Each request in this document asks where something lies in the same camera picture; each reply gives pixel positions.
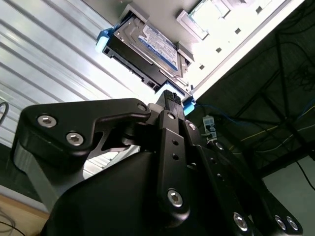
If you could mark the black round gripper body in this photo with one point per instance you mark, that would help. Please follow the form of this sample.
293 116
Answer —
110 196

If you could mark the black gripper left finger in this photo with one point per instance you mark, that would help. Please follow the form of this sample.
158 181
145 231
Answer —
73 118

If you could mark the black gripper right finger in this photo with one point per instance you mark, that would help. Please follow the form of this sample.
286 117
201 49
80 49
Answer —
226 196

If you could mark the hard disk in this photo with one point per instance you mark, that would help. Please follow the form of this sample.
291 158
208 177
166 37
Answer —
137 56

